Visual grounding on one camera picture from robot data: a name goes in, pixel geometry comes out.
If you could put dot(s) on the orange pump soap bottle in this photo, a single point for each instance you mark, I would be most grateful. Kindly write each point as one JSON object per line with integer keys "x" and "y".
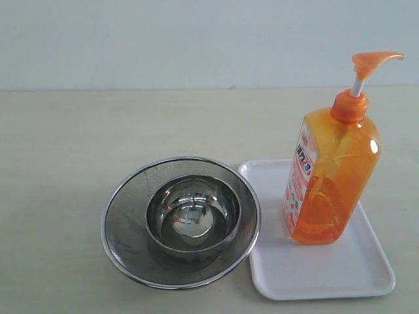
{"x": 336, "y": 152}

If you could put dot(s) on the small stainless steel bowl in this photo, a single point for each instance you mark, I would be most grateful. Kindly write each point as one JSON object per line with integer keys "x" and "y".
{"x": 193, "y": 216}

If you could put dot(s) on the steel mesh strainer basket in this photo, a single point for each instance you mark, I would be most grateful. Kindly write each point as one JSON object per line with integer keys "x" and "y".
{"x": 133, "y": 252}

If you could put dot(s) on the white plastic tray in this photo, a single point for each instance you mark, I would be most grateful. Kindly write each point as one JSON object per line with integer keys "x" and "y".
{"x": 354, "y": 266}

